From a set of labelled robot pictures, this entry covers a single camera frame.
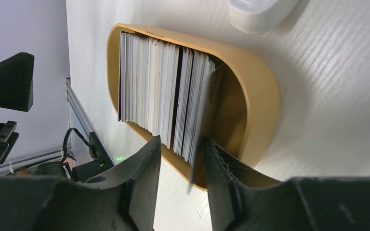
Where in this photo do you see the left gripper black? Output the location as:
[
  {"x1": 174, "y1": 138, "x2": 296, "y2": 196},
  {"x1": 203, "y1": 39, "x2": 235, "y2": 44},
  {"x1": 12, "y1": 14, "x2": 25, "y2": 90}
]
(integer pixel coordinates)
[{"x1": 0, "y1": 52, "x2": 35, "y2": 165}]

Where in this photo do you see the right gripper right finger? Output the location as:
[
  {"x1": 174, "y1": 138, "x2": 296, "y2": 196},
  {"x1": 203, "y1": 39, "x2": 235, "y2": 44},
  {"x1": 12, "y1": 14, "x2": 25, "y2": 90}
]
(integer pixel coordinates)
[{"x1": 203, "y1": 138, "x2": 370, "y2": 231}]

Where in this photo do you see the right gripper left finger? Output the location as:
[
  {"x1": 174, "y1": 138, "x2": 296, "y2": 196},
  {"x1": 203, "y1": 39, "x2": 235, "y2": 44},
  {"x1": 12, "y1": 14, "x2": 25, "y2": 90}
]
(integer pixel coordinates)
[{"x1": 0, "y1": 136, "x2": 161, "y2": 231}]

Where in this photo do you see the yellow oval card tray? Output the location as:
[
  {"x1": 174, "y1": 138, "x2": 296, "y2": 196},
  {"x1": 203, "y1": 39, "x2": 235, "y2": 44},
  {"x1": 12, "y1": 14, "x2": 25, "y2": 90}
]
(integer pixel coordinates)
[{"x1": 106, "y1": 23, "x2": 281, "y2": 192}]

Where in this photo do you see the dark credit card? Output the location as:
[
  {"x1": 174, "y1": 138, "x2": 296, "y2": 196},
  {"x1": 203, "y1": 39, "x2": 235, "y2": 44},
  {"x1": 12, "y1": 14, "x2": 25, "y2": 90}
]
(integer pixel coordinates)
[{"x1": 186, "y1": 66, "x2": 223, "y2": 193}]

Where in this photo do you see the stack of credit cards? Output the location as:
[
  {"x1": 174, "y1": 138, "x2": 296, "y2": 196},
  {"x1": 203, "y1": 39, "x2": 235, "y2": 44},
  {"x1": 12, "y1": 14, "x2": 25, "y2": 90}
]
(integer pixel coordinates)
[{"x1": 118, "y1": 32, "x2": 219, "y2": 164}]

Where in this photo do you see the white clothes rack frame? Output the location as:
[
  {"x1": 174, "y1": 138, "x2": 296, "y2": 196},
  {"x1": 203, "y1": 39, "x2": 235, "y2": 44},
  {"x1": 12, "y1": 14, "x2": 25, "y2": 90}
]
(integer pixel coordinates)
[{"x1": 227, "y1": 0, "x2": 299, "y2": 35}]

